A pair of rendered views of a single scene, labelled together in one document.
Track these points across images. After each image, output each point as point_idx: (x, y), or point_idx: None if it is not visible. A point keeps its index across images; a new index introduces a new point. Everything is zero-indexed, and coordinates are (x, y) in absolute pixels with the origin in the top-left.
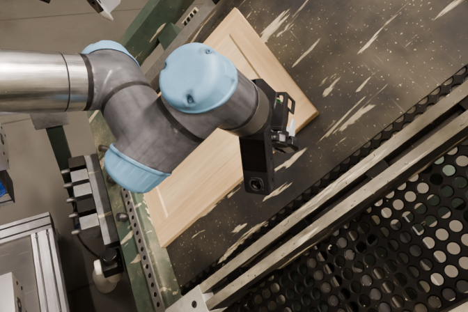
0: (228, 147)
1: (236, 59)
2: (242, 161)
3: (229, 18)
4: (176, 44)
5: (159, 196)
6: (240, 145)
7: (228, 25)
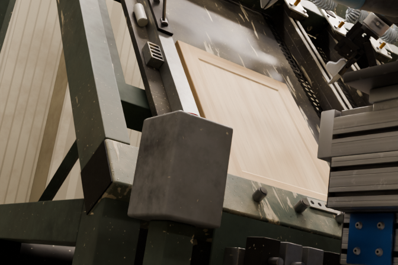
0: (288, 125)
1: (224, 73)
2: (375, 57)
3: (184, 48)
4: (178, 72)
5: (313, 191)
6: (372, 49)
7: (190, 52)
